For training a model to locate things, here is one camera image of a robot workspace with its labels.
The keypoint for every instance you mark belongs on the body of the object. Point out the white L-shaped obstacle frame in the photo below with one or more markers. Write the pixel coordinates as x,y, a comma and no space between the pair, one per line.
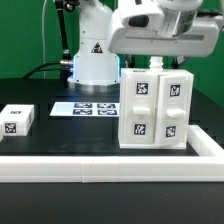
206,166

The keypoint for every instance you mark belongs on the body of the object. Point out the white base marker plate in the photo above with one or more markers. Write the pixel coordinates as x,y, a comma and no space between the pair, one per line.
85,109

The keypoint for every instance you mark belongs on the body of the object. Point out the white cabinet door panel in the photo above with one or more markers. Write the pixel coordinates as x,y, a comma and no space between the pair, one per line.
174,98
137,109

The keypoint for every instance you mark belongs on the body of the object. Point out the white cabinet top block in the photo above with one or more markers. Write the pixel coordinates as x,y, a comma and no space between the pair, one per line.
17,119

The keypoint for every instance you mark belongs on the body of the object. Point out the white cabinet body box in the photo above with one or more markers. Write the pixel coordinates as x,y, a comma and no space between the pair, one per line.
156,67

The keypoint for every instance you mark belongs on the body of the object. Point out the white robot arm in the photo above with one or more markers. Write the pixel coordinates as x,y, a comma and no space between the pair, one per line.
187,31

